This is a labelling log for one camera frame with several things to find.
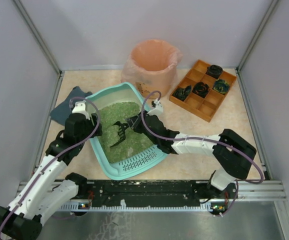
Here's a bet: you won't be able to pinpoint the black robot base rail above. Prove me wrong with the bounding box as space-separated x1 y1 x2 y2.
66 181 238 216

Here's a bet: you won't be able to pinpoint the orange bin with plastic liner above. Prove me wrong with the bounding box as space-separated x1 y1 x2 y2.
121 39 183 97

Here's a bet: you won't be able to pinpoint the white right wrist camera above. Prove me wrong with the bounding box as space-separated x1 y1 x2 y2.
147 98 164 116

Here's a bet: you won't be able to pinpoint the black slotted litter scoop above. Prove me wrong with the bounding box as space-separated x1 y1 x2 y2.
110 121 130 148

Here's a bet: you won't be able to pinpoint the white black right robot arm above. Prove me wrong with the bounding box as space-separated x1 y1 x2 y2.
126 114 257 198

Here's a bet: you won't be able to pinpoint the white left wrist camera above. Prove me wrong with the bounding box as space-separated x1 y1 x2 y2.
71 100 90 120

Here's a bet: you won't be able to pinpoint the white slotted cable duct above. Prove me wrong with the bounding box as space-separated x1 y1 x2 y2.
56 199 232 212

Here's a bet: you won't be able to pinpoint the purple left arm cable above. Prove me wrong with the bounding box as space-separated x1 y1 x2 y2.
0 96 102 240

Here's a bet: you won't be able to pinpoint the teal plastic litter box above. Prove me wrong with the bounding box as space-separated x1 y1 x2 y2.
86 82 167 180

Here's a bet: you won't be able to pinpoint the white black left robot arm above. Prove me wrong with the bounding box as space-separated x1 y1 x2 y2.
0 111 102 240

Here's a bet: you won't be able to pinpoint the blue yellow rolled sock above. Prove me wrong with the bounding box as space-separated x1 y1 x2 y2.
212 79 230 95

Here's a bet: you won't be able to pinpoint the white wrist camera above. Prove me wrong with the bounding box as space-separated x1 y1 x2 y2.
147 98 164 116
71 100 90 120

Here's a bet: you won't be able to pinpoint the folded dark grey cloth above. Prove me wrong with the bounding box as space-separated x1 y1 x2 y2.
49 86 93 126

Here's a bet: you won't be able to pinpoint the orange wooden compartment tray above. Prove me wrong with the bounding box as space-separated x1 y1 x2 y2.
169 59 237 123

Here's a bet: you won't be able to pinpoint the dark green rolled sock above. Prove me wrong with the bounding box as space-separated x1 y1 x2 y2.
172 85 192 102

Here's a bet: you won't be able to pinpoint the black orange rolled sock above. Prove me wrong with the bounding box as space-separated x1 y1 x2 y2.
192 82 210 98

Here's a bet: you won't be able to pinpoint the green cat litter pellets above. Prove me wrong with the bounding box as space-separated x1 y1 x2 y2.
98 101 153 164

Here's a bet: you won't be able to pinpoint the aluminium frame rail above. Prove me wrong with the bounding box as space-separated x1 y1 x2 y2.
14 180 285 201

